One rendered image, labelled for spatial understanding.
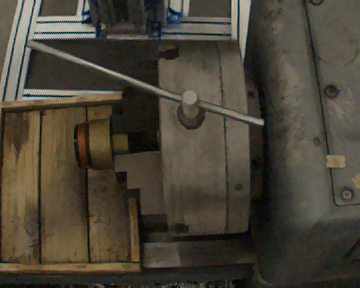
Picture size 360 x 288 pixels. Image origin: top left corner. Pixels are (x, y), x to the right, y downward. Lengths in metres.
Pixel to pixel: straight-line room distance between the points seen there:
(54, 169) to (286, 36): 0.56
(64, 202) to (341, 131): 0.59
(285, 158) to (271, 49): 0.17
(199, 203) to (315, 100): 0.22
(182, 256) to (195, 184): 0.33
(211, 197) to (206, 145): 0.08
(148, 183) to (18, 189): 0.36
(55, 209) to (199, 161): 0.43
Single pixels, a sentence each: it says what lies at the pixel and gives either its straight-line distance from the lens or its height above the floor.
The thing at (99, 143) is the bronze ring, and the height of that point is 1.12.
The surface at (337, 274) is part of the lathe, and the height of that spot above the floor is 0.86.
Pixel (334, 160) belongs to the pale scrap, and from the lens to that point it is 0.94.
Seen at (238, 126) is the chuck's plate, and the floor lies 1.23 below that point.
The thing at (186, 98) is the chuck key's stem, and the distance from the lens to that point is 0.89.
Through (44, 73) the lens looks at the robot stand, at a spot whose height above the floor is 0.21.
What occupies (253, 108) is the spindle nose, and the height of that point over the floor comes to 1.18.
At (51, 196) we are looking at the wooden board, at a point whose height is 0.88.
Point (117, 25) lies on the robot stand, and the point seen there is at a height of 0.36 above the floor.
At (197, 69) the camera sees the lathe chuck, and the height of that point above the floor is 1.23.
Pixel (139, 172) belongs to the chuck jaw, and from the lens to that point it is 1.08.
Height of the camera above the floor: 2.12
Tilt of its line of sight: 66 degrees down
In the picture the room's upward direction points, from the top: 6 degrees clockwise
